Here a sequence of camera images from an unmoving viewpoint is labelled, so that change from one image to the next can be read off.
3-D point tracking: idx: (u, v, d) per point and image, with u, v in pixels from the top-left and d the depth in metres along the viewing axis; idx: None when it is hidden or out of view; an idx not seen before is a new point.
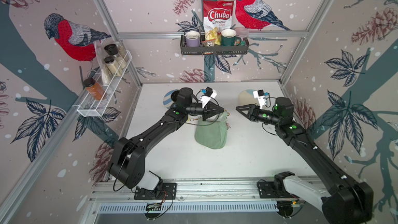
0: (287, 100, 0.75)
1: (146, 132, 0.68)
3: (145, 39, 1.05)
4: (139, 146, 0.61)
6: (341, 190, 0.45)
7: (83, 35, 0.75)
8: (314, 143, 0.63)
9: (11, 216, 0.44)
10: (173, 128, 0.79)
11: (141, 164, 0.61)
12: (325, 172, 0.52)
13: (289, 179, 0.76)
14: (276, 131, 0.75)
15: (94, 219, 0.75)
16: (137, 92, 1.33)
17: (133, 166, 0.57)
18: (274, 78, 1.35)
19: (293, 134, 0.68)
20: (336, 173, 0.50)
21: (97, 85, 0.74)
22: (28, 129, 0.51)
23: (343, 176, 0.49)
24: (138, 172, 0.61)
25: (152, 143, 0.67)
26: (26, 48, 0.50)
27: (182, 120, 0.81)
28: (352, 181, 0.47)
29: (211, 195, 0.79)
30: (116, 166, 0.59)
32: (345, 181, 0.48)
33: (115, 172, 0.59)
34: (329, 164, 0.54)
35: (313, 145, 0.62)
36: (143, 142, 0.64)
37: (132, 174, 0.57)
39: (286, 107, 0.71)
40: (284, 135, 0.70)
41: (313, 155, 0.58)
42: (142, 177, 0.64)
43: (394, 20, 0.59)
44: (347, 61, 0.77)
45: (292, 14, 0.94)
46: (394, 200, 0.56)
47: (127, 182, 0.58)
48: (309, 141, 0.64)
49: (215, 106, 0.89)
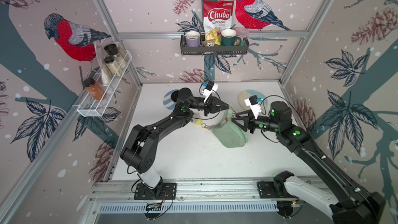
0: (283, 104, 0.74)
1: (158, 123, 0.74)
3: (145, 39, 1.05)
4: (153, 132, 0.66)
6: (358, 206, 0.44)
7: (83, 35, 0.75)
8: (320, 151, 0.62)
9: (11, 215, 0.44)
10: (181, 124, 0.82)
11: (154, 150, 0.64)
12: (339, 187, 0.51)
13: (290, 181, 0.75)
14: (279, 138, 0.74)
15: (94, 219, 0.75)
16: (137, 92, 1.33)
17: (147, 149, 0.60)
18: (274, 78, 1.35)
19: (298, 142, 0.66)
20: (350, 186, 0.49)
21: (97, 85, 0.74)
22: (28, 129, 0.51)
23: (356, 189, 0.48)
24: (150, 158, 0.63)
25: (164, 132, 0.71)
26: (26, 48, 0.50)
27: (188, 117, 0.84)
28: (366, 193, 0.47)
29: (211, 195, 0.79)
30: (129, 151, 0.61)
32: (359, 193, 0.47)
33: (128, 158, 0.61)
34: (341, 176, 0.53)
35: (322, 154, 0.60)
36: (157, 130, 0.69)
37: (145, 158, 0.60)
39: (284, 112, 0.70)
40: (288, 142, 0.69)
41: (323, 166, 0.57)
42: (151, 164, 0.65)
43: (394, 20, 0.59)
44: (347, 61, 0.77)
45: (292, 14, 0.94)
46: (394, 200, 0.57)
47: (139, 167, 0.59)
48: (316, 150, 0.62)
49: (218, 101, 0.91)
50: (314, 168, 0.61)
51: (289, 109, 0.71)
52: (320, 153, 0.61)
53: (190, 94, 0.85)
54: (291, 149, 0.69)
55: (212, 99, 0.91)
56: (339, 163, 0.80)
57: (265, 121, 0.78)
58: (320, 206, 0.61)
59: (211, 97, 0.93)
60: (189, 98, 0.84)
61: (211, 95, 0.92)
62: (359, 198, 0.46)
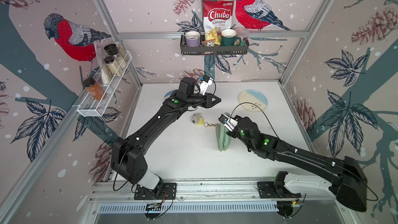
0: (244, 122, 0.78)
1: (142, 129, 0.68)
3: (145, 39, 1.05)
4: (136, 146, 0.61)
6: (343, 178, 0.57)
7: (83, 35, 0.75)
8: (290, 146, 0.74)
9: (11, 216, 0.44)
10: (174, 117, 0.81)
11: (142, 160, 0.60)
12: (321, 169, 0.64)
13: (290, 182, 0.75)
14: (257, 153, 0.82)
15: (94, 219, 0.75)
16: (137, 92, 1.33)
17: (133, 165, 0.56)
18: (274, 78, 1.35)
19: (272, 149, 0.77)
20: (328, 165, 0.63)
21: (98, 85, 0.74)
22: (28, 129, 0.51)
23: (332, 164, 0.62)
24: (141, 169, 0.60)
25: (150, 139, 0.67)
26: (26, 48, 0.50)
27: (182, 108, 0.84)
28: (340, 163, 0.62)
29: (211, 195, 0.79)
30: (117, 165, 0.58)
32: (337, 166, 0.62)
33: (117, 170, 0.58)
34: (316, 159, 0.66)
35: (294, 149, 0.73)
36: (140, 141, 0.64)
37: (133, 172, 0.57)
39: (252, 130, 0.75)
40: (266, 153, 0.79)
41: (301, 159, 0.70)
42: (144, 172, 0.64)
43: (394, 20, 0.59)
44: (347, 61, 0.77)
45: (292, 14, 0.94)
46: (394, 200, 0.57)
47: (130, 179, 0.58)
48: (287, 149, 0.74)
49: (214, 96, 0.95)
50: (297, 164, 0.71)
51: (253, 125, 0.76)
52: (292, 149, 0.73)
53: (193, 81, 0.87)
54: (271, 158, 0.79)
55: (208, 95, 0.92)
56: None
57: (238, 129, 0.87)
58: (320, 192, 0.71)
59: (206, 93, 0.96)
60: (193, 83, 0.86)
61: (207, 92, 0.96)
62: (338, 170, 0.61)
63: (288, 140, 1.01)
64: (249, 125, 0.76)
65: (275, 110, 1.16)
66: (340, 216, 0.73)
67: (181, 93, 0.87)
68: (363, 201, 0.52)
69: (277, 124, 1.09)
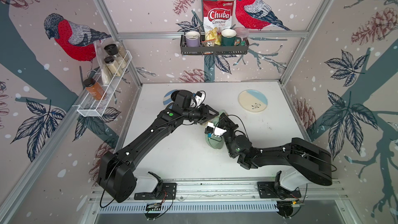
0: (241, 139, 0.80)
1: (133, 143, 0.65)
3: (145, 39, 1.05)
4: (124, 162, 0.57)
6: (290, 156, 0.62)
7: (83, 35, 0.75)
8: (258, 149, 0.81)
9: (11, 216, 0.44)
10: (167, 131, 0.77)
11: (131, 179, 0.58)
12: (276, 157, 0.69)
13: (285, 180, 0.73)
14: (241, 165, 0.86)
15: (94, 219, 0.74)
16: (137, 92, 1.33)
17: (119, 183, 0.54)
18: (274, 78, 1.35)
19: (250, 160, 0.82)
20: (281, 152, 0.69)
21: (97, 85, 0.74)
22: (28, 129, 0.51)
23: (283, 149, 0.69)
24: (129, 186, 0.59)
25: (141, 155, 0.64)
26: (26, 48, 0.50)
27: (176, 122, 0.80)
28: (288, 147, 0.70)
29: (211, 195, 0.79)
30: (103, 180, 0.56)
32: (286, 150, 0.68)
33: (104, 185, 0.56)
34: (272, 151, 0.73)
35: (259, 150, 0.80)
36: (130, 156, 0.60)
37: (120, 190, 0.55)
39: (247, 149, 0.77)
40: (248, 165, 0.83)
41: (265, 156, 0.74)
42: (132, 189, 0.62)
43: (394, 20, 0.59)
44: (347, 61, 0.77)
45: (293, 14, 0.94)
46: (394, 200, 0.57)
47: (116, 196, 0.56)
48: (256, 151, 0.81)
49: (211, 109, 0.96)
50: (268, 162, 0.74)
51: (250, 143, 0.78)
52: (257, 151, 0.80)
53: (191, 94, 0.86)
54: (253, 167, 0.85)
55: (204, 107, 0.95)
56: (338, 163, 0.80)
57: (228, 137, 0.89)
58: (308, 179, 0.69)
59: (202, 106, 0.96)
60: (190, 98, 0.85)
61: (203, 105, 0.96)
62: (287, 153, 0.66)
63: (288, 140, 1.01)
64: (245, 145, 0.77)
65: (274, 110, 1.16)
66: (340, 216, 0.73)
67: (178, 105, 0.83)
68: (316, 170, 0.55)
69: (276, 124, 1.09)
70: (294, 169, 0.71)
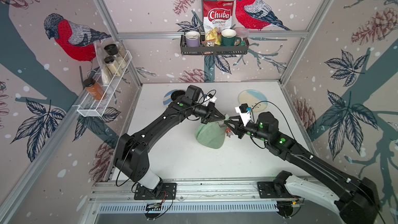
0: (270, 116, 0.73)
1: (148, 127, 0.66)
3: (145, 39, 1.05)
4: (140, 143, 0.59)
6: (355, 196, 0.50)
7: (83, 35, 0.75)
8: (307, 152, 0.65)
9: (11, 216, 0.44)
10: (178, 121, 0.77)
11: (146, 158, 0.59)
12: (332, 182, 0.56)
13: (291, 182, 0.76)
14: (267, 148, 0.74)
15: (94, 219, 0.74)
16: (137, 92, 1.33)
17: (135, 163, 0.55)
18: (274, 78, 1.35)
19: (286, 149, 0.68)
20: (341, 179, 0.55)
21: (98, 85, 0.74)
22: (28, 129, 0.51)
23: (347, 180, 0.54)
24: (143, 167, 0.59)
25: (155, 138, 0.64)
26: (26, 48, 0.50)
27: (186, 112, 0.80)
28: (356, 182, 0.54)
29: (211, 195, 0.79)
30: (120, 161, 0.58)
32: (351, 183, 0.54)
33: (120, 167, 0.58)
34: (331, 171, 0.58)
35: (309, 154, 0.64)
36: (145, 138, 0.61)
37: (136, 169, 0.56)
39: (271, 125, 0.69)
40: (278, 151, 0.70)
41: (315, 167, 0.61)
42: (147, 171, 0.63)
43: (394, 20, 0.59)
44: (347, 61, 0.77)
45: (292, 15, 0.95)
46: (394, 200, 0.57)
47: (132, 175, 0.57)
48: (303, 152, 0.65)
49: (216, 112, 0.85)
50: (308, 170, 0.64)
51: (276, 121, 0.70)
52: (307, 154, 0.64)
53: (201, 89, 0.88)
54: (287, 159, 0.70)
55: (211, 105, 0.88)
56: (339, 163, 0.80)
57: (253, 127, 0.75)
58: (323, 203, 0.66)
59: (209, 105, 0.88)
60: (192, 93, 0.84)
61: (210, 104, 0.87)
62: (352, 187, 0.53)
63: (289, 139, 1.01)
64: (269, 120, 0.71)
65: (274, 110, 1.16)
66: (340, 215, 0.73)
67: (187, 97, 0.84)
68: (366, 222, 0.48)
69: None
70: (323, 191, 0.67)
